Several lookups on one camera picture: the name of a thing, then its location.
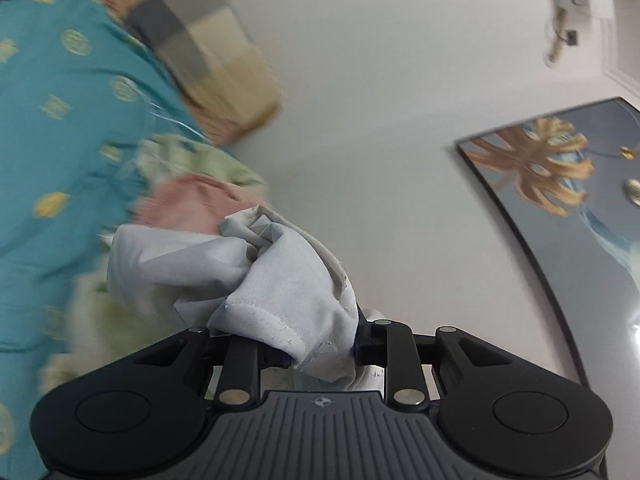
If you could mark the white air conditioner pipe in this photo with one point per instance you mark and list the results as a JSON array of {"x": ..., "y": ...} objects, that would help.
[{"x": 559, "y": 40}]

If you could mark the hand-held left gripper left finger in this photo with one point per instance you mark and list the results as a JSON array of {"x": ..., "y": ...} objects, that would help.
[{"x": 242, "y": 365}]

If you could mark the checked pillow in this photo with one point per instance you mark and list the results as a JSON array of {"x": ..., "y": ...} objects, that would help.
[{"x": 200, "y": 45}]

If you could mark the framed wall picture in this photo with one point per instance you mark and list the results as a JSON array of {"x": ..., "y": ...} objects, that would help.
[{"x": 575, "y": 210}]

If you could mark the green and pink plush blanket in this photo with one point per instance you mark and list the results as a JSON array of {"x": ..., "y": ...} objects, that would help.
[{"x": 200, "y": 195}]

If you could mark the brown pillow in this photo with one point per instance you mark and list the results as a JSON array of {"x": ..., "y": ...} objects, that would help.
[{"x": 225, "y": 127}]

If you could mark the white shirt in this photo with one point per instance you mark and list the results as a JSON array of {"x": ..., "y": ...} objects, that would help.
[{"x": 280, "y": 280}]

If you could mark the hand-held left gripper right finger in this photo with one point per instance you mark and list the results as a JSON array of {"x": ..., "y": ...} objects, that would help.
[{"x": 402, "y": 355}]

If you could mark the teal patterned bed sheet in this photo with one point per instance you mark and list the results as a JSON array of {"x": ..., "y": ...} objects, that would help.
[{"x": 65, "y": 125}]

